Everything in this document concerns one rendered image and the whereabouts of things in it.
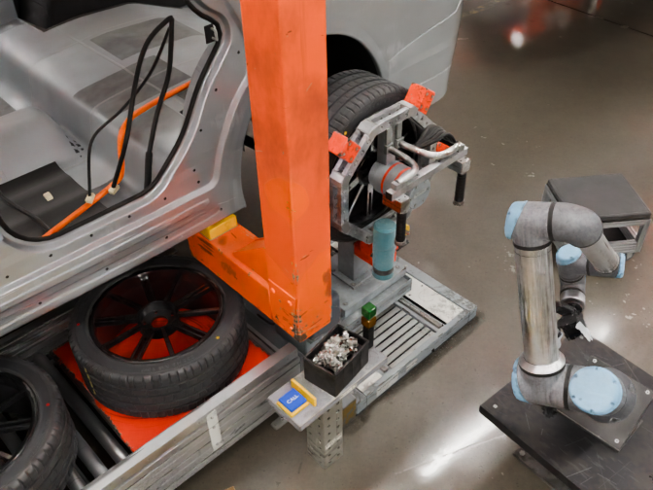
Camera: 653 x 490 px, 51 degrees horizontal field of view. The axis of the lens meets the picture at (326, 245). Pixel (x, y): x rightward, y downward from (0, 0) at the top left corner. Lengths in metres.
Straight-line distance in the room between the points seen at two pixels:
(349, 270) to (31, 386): 1.38
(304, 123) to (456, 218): 2.06
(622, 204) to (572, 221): 1.54
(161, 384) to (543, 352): 1.29
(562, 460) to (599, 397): 0.31
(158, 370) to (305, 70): 1.19
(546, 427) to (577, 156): 2.33
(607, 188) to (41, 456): 2.79
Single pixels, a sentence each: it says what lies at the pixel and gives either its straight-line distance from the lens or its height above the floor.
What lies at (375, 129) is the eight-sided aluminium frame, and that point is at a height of 1.11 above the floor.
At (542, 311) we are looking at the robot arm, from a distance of 2.27.
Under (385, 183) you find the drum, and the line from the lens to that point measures 2.61.
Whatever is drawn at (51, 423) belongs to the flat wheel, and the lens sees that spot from 2.48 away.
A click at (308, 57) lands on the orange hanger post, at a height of 1.58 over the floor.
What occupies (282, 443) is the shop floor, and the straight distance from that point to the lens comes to 2.87.
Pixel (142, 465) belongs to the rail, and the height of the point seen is 0.36.
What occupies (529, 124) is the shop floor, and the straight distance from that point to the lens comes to 4.82.
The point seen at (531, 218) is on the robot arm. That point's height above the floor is 1.12.
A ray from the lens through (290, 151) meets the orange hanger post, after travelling 1.96.
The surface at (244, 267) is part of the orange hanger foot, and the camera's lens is 2.56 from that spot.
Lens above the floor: 2.38
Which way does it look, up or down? 40 degrees down
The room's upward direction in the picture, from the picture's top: 1 degrees counter-clockwise
